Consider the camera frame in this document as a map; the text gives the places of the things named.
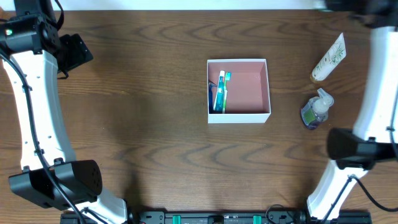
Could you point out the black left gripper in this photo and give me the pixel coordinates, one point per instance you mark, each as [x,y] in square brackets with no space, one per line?
[76,51]

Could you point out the blue razor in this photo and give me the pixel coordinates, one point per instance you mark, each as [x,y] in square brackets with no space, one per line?
[211,86]

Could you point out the teal toothpaste tube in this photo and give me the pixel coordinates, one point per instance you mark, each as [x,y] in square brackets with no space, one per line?
[219,99]

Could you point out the green white toothbrush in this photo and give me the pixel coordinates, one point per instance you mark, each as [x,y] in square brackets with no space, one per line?
[226,79]

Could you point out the clear foam soap pump bottle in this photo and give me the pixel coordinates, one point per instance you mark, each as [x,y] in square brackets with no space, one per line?
[315,112]

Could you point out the white lotion tube leaf print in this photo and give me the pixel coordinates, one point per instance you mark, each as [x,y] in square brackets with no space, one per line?
[335,54]

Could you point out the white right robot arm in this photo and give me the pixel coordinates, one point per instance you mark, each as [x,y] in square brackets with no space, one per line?
[354,152]

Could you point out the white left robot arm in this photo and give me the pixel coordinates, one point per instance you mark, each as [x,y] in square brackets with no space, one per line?
[35,57]

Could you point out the white box pink interior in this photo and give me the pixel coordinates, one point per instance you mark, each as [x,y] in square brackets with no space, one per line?
[248,100]

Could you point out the black mounting rail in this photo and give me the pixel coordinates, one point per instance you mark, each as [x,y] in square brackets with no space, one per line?
[273,216]

